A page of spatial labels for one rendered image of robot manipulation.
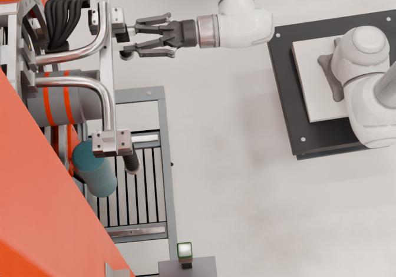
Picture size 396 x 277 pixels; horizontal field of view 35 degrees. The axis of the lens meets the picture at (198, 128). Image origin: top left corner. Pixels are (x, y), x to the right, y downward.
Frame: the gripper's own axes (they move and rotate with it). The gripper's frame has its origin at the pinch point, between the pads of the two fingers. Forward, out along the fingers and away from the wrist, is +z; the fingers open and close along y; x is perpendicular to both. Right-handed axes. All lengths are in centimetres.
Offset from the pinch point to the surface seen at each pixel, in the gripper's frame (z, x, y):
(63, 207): 2, 70, -66
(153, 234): 0, -76, -36
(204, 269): -16, -38, -57
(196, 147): -19, -83, -2
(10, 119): 2, 93, -64
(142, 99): 1, -75, 18
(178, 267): -9, -38, -56
